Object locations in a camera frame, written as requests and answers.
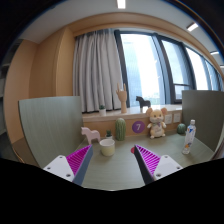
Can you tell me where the right green partition panel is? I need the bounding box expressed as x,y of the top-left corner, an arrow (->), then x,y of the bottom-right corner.
182,90 -> 224,151

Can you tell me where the pale yellow cup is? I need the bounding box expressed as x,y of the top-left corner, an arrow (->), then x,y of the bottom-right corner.
100,139 -> 115,156

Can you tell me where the round green ceramic cactus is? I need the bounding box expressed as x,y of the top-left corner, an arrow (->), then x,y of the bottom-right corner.
177,123 -> 186,134

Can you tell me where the green partition panel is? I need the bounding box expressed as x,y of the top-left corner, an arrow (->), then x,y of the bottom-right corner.
182,90 -> 224,151
19,96 -> 84,168

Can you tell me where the white wall socket right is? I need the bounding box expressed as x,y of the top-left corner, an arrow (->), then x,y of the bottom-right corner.
173,113 -> 181,123

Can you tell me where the small potted plant on desk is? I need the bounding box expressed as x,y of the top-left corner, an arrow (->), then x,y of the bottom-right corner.
106,130 -> 113,139

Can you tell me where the pink wooden horse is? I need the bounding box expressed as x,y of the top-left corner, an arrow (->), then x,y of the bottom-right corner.
81,127 -> 100,144

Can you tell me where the white potted plant on sill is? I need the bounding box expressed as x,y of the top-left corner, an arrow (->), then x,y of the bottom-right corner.
99,105 -> 106,116

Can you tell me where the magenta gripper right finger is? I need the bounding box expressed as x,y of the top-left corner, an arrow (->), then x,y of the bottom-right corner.
133,145 -> 182,184

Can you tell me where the black wooden horse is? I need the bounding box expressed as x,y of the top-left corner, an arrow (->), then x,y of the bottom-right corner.
136,96 -> 151,108

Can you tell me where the grey curtain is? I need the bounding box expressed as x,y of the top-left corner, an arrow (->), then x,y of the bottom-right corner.
73,29 -> 123,112

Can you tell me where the white wall socket left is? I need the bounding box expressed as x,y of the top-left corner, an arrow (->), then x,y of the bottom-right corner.
165,114 -> 172,124

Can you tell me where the white wall socket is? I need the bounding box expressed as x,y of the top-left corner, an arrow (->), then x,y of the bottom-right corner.
165,114 -> 172,124
173,113 -> 181,123

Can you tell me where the clear plastic water bottle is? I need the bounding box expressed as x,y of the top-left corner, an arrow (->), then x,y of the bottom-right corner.
182,120 -> 196,154

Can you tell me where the wooden hand model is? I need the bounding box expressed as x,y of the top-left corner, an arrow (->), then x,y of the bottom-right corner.
116,85 -> 127,113

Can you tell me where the purple round number sign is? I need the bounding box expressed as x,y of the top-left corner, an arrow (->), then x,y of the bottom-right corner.
132,121 -> 145,134

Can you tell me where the plush mouse toy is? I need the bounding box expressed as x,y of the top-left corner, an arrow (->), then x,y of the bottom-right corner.
146,108 -> 167,139

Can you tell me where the tall green ceramic cactus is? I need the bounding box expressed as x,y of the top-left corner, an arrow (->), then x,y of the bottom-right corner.
115,118 -> 126,141

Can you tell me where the left green partition panel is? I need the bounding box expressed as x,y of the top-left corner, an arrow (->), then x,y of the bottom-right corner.
19,96 -> 84,168

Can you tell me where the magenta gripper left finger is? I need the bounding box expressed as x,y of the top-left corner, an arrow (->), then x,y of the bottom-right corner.
44,145 -> 93,186

